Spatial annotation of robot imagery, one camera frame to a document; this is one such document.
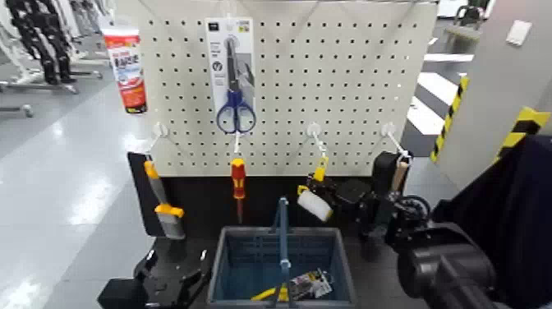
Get yellow handled white paint roller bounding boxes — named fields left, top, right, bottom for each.
left=297, top=155, right=334, bottom=224

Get printed tool package card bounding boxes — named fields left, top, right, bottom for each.
left=251, top=268, right=334, bottom=302

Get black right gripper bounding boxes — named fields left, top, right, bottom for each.
left=307, top=173, right=375, bottom=218

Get grey chair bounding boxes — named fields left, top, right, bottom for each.
left=444, top=4, right=486, bottom=43

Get grey orange paint brush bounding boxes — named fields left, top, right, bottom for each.
left=143, top=160, right=186, bottom=241

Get blue plastic crate grey rim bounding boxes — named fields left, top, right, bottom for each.
left=206, top=225, right=358, bottom=309

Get white wall plate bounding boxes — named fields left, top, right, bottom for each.
left=505, top=19, right=534, bottom=47

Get beige perforated pegboard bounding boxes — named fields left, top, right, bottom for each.
left=113, top=0, right=439, bottom=178

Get black dressed mannequin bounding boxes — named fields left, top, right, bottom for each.
left=5, top=0, right=76, bottom=85

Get green trowel wooden handle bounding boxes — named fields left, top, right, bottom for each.
left=389, top=160, right=411, bottom=195

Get metal wheeled stand base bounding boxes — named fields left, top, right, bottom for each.
left=0, top=103, right=35, bottom=118
left=0, top=79, right=81, bottom=96

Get blue scissors on package card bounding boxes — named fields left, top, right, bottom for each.
left=205, top=16, right=258, bottom=135

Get grey pillar with hazard tape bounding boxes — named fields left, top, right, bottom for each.
left=430, top=0, right=552, bottom=191

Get dark navy fabric cover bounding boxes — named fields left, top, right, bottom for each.
left=433, top=134, right=552, bottom=309

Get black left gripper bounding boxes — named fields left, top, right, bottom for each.
left=134, top=239, right=214, bottom=309

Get red yellow screwdriver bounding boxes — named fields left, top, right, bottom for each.
left=230, top=157, right=247, bottom=225

